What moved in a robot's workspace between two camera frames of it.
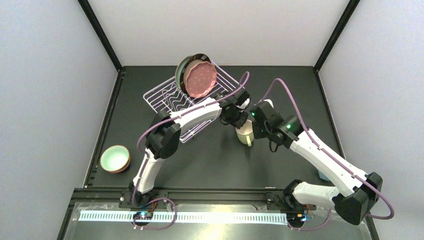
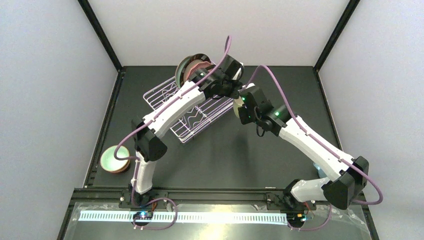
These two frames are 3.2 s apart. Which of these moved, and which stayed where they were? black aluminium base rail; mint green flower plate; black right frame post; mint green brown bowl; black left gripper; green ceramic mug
Moved: black left gripper; green ceramic mug
Stayed: black aluminium base rail; mint green brown bowl; black right frame post; mint green flower plate
